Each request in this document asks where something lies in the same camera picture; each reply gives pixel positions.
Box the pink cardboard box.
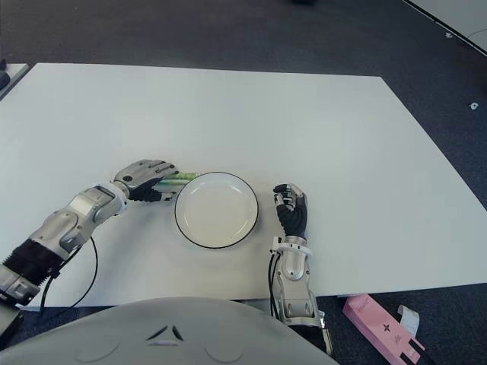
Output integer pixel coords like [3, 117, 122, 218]
[342, 293, 427, 365]

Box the green white toothpaste tube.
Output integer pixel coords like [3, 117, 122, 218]
[157, 171, 199, 188]

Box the white neighbouring table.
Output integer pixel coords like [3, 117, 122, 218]
[402, 0, 487, 52]

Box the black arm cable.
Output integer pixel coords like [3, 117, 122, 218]
[37, 235, 100, 319]
[267, 252, 281, 317]

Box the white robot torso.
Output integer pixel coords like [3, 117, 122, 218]
[0, 296, 340, 365]

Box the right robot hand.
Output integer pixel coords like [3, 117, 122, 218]
[272, 182, 309, 239]

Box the white paper tag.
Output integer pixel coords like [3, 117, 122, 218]
[396, 304, 421, 338]

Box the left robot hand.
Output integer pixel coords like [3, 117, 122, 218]
[112, 159, 180, 202]

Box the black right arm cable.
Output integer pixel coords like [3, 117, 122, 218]
[267, 252, 281, 317]

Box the white plate black rim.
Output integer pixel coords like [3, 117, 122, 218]
[173, 171, 262, 250]

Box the white side table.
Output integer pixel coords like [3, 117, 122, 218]
[0, 62, 30, 102]

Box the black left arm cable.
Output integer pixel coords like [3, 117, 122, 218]
[37, 235, 100, 319]

